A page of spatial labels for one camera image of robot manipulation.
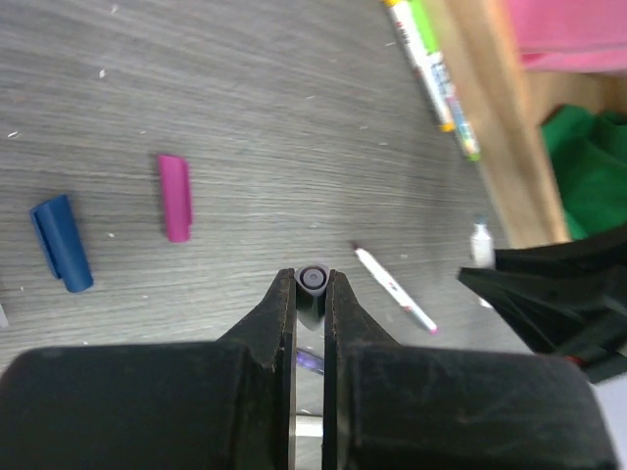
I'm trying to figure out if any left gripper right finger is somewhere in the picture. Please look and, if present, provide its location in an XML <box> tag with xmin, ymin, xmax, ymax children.
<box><xmin>322</xmin><ymin>270</ymin><xmax>618</xmax><ymax>469</ymax></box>

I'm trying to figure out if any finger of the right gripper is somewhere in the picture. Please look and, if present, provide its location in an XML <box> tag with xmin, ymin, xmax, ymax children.
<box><xmin>496</xmin><ymin>224</ymin><xmax>626</xmax><ymax>278</ymax></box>
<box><xmin>458</xmin><ymin>266</ymin><xmax>626</xmax><ymax>384</ymax></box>

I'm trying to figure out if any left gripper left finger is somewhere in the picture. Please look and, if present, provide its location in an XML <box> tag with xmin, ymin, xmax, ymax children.
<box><xmin>1</xmin><ymin>269</ymin><xmax>296</xmax><ymax>469</ymax></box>

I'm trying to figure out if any teal marker pen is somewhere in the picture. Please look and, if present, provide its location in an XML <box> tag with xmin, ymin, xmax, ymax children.
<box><xmin>294</xmin><ymin>414</ymin><xmax>323</xmax><ymax>438</ymax></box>

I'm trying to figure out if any purple marker pen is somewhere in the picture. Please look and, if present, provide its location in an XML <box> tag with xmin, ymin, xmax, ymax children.
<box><xmin>296</xmin><ymin>349</ymin><xmax>324</xmax><ymax>376</ymax></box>

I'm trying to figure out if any grey marker pen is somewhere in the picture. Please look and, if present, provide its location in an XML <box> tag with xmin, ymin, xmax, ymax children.
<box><xmin>470</xmin><ymin>216</ymin><xmax>496</xmax><ymax>269</ymax></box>

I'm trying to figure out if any magenta marker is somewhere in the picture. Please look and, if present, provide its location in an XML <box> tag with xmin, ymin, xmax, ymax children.
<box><xmin>351</xmin><ymin>242</ymin><xmax>438</xmax><ymax>334</ymax></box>

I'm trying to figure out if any grey pen cap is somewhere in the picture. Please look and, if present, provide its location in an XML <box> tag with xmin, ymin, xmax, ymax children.
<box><xmin>295</xmin><ymin>264</ymin><xmax>330</xmax><ymax>330</ymax></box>

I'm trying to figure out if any magenta pen cap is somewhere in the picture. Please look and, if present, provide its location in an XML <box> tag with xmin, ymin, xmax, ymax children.
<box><xmin>158</xmin><ymin>155</ymin><xmax>193</xmax><ymax>243</ymax></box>

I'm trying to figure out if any blue pen cap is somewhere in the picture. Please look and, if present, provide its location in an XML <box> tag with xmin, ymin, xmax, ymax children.
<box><xmin>29</xmin><ymin>194</ymin><xmax>94</xmax><ymax>294</ymax></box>

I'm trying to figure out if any clear pen cap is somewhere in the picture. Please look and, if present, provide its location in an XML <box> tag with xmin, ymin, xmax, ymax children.
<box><xmin>0</xmin><ymin>305</ymin><xmax>9</xmax><ymax>328</ymax></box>

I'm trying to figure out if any green tank top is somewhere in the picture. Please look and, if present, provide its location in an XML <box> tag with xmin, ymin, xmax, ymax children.
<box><xmin>541</xmin><ymin>105</ymin><xmax>626</xmax><ymax>240</ymax></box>

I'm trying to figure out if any wooden clothes rack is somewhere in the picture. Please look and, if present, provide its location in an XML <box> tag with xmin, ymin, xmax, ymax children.
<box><xmin>425</xmin><ymin>1</ymin><xmax>626</xmax><ymax>248</ymax></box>

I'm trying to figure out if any pink t-shirt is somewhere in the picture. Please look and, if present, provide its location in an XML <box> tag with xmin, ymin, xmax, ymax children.
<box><xmin>504</xmin><ymin>0</ymin><xmax>626</xmax><ymax>73</ymax></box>

